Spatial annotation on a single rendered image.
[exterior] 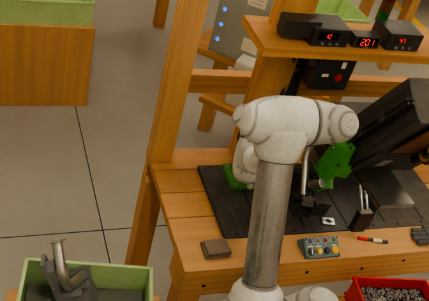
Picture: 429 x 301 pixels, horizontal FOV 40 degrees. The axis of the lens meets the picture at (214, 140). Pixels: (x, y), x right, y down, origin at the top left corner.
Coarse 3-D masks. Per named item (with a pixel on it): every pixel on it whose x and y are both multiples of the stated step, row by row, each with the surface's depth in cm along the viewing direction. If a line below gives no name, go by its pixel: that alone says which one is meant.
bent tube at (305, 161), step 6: (330, 144) 237; (306, 150) 247; (306, 156) 247; (306, 162) 246; (306, 168) 246; (306, 174) 245; (306, 180) 245; (306, 186) 244; (300, 192) 245; (306, 192) 244
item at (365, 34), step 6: (354, 30) 235; (360, 30) 236; (354, 36) 232; (360, 36) 231; (366, 36) 233; (372, 36) 234; (378, 36) 235; (348, 42) 236; (354, 42) 232; (360, 42) 233; (372, 42) 235; (378, 42) 235
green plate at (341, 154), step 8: (336, 144) 237; (344, 144) 233; (352, 144) 229; (328, 152) 240; (336, 152) 236; (344, 152) 232; (352, 152) 229; (320, 160) 243; (328, 160) 239; (336, 160) 235; (344, 160) 231; (320, 168) 242; (328, 168) 238; (336, 168) 234; (344, 168) 236; (320, 176) 241; (328, 176) 237; (336, 176) 238; (344, 176) 239
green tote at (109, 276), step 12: (24, 264) 190; (36, 264) 193; (72, 264) 195; (84, 264) 195; (96, 264) 196; (108, 264) 198; (24, 276) 187; (36, 276) 197; (96, 276) 200; (108, 276) 200; (120, 276) 201; (132, 276) 201; (144, 276) 202; (24, 288) 190; (108, 288) 204; (120, 288) 205; (132, 288) 205; (144, 288) 206; (24, 300) 196; (144, 300) 203
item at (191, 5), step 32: (192, 0) 210; (288, 0) 221; (192, 32) 219; (192, 64) 228; (256, 64) 246; (288, 64) 241; (160, 96) 240; (256, 96) 247; (160, 128) 244; (160, 160) 255
